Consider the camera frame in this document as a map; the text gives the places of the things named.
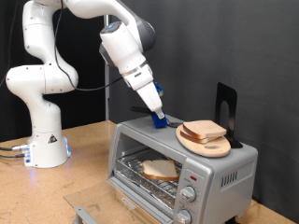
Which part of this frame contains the wooden block under oven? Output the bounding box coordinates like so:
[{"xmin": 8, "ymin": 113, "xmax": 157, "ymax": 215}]
[{"xmin": 115, "ymin": 188, "xmax": 163, "ymax": 224}]

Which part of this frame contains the black spatula with blue block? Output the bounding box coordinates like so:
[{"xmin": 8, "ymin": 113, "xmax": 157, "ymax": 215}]
[{"xmin": 129, "ymin": 105, "xmax": 185, "ymax": 130}]

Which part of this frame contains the black base cable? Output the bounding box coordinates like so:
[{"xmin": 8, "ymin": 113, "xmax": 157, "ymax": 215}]
[{"xmin": 0, "ymin": 152, "xmax": 27, "ymax": 160}]

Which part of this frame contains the round wooden cutting board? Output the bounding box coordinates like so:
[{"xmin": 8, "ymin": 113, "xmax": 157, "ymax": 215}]
[{"xmin": 175, "ymin": 123, "xmax": 232, "ymax": 159}]

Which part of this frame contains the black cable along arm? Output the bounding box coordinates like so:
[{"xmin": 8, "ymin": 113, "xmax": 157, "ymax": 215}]
[{"xmin": 53, "ymin": 0, "xmax": 124, "ymax": 92}]

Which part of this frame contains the silver toaster oven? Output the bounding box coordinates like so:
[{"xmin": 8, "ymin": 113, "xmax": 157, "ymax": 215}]
[{"xmin": 107, "ymin": 112, "xmax": 259, "ymax": 224}]

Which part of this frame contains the glass oven door with handle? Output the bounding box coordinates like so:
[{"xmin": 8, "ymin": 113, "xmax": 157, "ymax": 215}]
[{"xmin": 64, "ymin": 176, "xmax": 176, "ymax": 224}]

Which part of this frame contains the white bread slice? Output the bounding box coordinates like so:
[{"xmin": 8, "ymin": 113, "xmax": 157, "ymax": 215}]
[
  {"xmin": 141, "ymin": 159, "xmax": 180, "ymax": 183},
  {"xmin": 179, "ymin": 130, "xmax": 219, "ymax": 145},
  {"xmin": 182, "ymin": 119, "xmax": 228, "ymax": 140}
]

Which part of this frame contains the vertical metal pole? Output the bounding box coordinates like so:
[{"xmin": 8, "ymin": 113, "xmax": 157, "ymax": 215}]
[{"xmin": 104, "ymin": 14, "xmax": 111, "ymax": 121}]

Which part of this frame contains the base cable with silver connector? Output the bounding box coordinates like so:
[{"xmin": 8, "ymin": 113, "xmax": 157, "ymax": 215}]
[{"xmin": 0, "ymin": 143, "xmax": 31, "ymax": 152}]

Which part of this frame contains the metal wire oven rack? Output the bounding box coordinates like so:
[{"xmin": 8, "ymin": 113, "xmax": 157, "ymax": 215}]
[{"xmin": 115, "ymin": 147, "xmax": 183, "ymax": 209}]

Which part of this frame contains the black metal bookend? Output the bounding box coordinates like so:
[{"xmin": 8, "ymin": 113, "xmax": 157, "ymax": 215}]
[{"xmin": 214, "ymin": 81, "xmax": 244, "ymax": 149}]

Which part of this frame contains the silver oven knob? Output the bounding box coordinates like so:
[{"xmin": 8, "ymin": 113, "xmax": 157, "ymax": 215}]
[
  {"xmin": 175, "ymin": 208, "xmax": 192, "ymax": 224},
  {"xmin": 179, "ymin": 186, "xmax": 197, "ymax": 203}
]

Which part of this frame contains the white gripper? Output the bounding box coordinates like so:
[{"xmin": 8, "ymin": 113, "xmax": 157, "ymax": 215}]
[{"xmin": 136, "ymin": 81, "xmax": 165, "ymax": 120}]

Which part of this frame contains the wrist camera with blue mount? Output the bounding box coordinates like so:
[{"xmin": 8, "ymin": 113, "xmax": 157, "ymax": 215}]
[{"xmin": 154, "ymin": 81, "xmax": 164, "ymax": 98}]

